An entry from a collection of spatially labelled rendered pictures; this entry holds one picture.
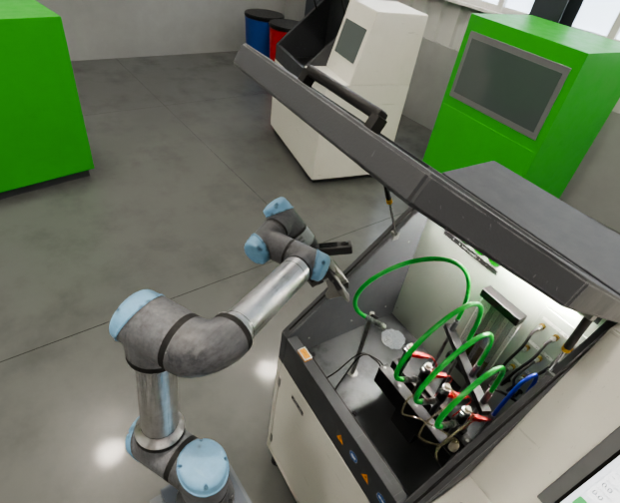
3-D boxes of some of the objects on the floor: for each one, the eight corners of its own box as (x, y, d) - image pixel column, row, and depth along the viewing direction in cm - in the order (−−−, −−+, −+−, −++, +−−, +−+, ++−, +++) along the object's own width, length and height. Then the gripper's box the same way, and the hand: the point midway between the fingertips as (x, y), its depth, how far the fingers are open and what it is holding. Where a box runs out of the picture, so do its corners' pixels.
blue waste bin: (236, 62, 681) (237, 8, 632) (268, 59, 712) (271, 8, 663) (255, 74, 647) (258, 18, 598) (288, 71, 678) (292, 18, 629)
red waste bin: (258, 74, 649) (261, 18, 600) (290, 71, 681) (295, 18, 632) (279, 88, 615) (284, 30, 566) (311, 84, 646) (318, 29, 597)
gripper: (293, 243, 129) (330, 292, 137) (289, 263, 117) (330, 316, 125) (315, 229, 127) (353, 279, 134) (313, 249, 115) (355, 303, 122)
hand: (348, 290), depth 128 cm, fingers open, 7 cm apart
